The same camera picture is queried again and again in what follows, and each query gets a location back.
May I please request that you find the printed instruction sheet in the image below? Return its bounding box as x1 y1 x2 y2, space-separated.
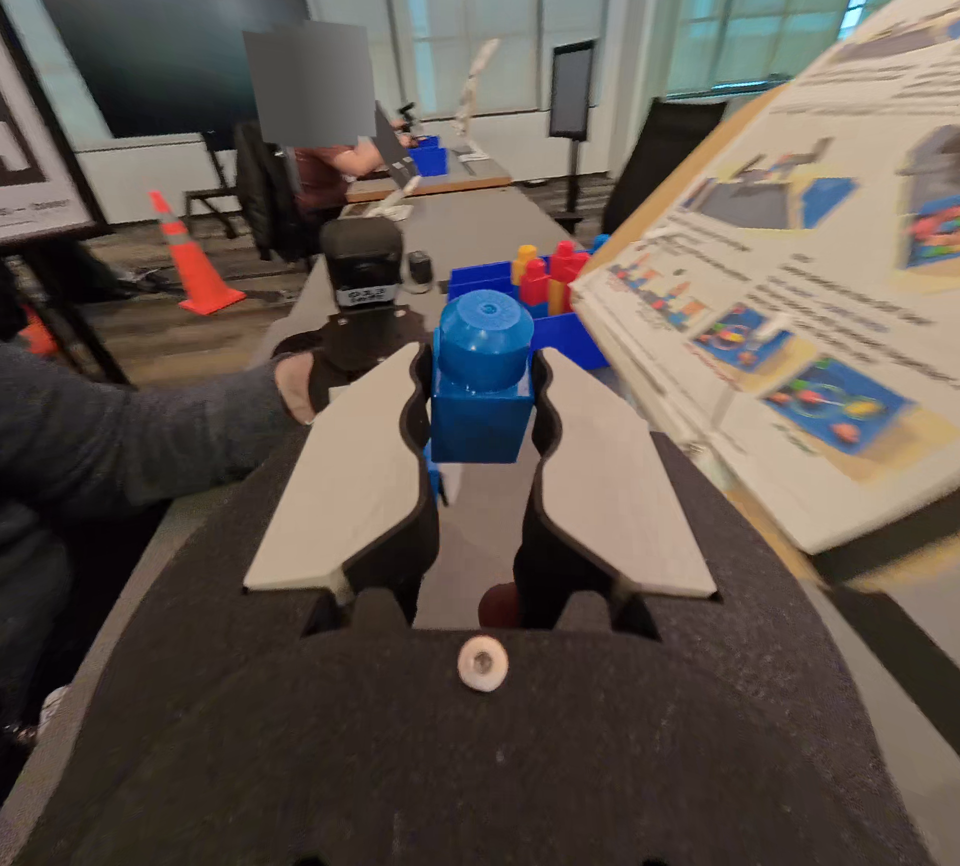
570 0 960 556

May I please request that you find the large black display screen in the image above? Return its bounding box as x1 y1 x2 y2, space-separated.
21 0 312 241

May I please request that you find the framed poster on easel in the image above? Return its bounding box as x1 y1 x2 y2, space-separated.
0 0 132 387

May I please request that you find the person's left hand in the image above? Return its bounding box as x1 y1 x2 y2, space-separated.
274 353 316 426

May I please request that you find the black jacket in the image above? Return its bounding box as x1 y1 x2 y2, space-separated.
234 119 301 261

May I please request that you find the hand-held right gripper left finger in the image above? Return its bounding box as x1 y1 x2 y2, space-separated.
243 342 441 629

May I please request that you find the instruction sheet on board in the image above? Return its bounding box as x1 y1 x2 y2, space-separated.
810 483 960 586

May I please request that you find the person's left forearm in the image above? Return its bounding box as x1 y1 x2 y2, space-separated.
0 343 301 530

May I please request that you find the person's torso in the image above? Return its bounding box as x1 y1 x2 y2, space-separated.
0 498 174 732

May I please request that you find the tilted document stand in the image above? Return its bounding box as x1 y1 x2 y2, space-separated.
452 39 502 158

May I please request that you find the orange traffic cone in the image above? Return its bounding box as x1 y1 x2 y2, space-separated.
147 189 247 317

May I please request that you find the black chair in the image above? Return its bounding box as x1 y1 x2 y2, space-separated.
602 97 730 237

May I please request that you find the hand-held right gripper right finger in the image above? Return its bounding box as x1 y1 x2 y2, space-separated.
513 347 717 629

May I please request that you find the grey desk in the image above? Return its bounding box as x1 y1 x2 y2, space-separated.
0 187 960 830

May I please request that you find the black display on stand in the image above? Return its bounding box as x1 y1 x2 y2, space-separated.
549 39 599 226

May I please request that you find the blue plastic bin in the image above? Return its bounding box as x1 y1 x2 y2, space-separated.
408 134 449 177
447 258 610 372

